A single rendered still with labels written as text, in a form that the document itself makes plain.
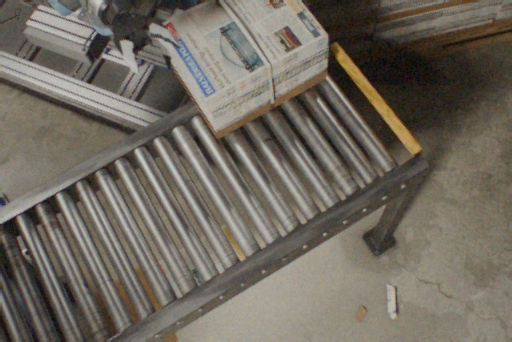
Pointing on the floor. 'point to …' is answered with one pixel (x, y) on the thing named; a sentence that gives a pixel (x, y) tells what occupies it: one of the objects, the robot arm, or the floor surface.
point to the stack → (406, 28)
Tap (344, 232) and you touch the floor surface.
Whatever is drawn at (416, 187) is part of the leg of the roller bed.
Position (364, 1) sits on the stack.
